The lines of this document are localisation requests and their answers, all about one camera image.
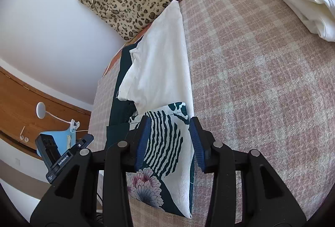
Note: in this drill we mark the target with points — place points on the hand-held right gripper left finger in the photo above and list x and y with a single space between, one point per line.
143 143

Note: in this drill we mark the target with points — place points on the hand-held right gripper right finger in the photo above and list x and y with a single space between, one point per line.
195 143

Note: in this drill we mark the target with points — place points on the patterned green and white t-shirt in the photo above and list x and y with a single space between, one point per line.
159 67

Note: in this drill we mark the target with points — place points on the light blue board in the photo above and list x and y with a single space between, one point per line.
61 140

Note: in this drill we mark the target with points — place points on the white clip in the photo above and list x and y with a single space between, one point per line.
74 125

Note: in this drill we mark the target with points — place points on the white gooseneck lamp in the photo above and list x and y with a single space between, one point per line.
40 109

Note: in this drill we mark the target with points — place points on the brown wooden furniture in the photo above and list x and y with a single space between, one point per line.
23 101

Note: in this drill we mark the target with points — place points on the pink plaid blanket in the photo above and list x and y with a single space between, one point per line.
248 72

